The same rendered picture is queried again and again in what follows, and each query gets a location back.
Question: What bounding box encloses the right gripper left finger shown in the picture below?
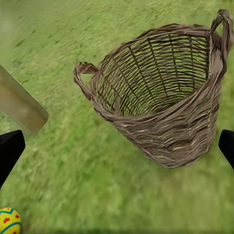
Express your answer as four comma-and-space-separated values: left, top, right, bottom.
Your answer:
0, 130, 25, 189

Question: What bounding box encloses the easter egg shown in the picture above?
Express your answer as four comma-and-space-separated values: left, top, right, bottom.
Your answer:
0, 208, 21, 234

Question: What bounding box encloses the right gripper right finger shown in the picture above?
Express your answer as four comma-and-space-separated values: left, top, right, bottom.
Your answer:
218, 130, 234, 169

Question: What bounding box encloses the wicker basket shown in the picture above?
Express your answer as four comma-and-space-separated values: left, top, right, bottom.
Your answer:
73, 9, 234, 168

